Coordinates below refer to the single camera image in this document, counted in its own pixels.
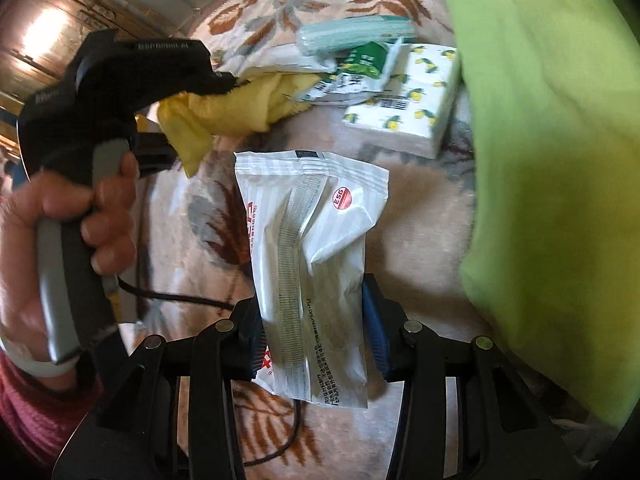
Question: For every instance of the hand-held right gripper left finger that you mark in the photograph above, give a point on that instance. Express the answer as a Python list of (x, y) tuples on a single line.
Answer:
[(252, 345)]

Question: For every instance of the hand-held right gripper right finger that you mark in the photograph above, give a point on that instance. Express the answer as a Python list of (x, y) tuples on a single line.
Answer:
[(376, 330)]

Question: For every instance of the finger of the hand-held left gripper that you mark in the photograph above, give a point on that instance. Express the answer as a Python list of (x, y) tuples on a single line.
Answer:
[(152, 155), (220, 84)]

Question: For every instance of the yellow towel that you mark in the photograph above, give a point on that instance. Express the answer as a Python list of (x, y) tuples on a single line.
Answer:
[(235, 105)]

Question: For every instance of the long white red-print packet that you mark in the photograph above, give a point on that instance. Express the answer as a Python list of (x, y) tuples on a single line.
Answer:
[(320, 240)]

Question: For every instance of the green white sachet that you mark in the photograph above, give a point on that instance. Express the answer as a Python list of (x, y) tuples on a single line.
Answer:
[(367, 60), (330, 91)]

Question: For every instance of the mint green packet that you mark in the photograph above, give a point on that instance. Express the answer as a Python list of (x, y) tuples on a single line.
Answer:
[(350, 35)]

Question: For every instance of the lemon-print tissue pack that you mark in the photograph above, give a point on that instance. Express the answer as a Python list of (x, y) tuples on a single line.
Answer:
[(415, 95)]

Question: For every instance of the person's left forearm pink sleeve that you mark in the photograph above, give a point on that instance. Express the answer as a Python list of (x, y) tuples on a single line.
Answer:
[(30, 410)]

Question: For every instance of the person's left hand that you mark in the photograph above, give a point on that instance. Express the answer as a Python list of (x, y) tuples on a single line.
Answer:
[(20, 260)]

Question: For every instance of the white plastic packet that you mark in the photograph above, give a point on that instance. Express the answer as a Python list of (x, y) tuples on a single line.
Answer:
[(280, 67)]

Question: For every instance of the leaf-print blanket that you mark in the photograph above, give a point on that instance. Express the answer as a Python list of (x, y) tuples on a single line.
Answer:
[(425, 200)]

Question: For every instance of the white wristband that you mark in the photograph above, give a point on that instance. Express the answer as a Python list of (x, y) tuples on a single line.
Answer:
[(30, 366)]

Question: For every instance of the green quilt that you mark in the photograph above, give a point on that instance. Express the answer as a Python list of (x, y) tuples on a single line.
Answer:
[(550, 160)]

